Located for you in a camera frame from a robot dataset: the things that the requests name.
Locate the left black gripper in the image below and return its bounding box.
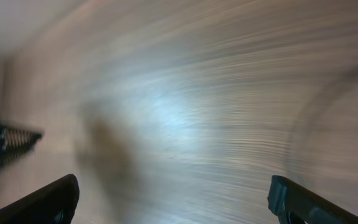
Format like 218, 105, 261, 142
0, 122, 43, 170

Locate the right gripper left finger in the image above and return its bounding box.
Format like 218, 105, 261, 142
0, 174, 80, 224

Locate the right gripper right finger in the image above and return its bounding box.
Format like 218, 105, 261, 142
267, 175, 358, 224

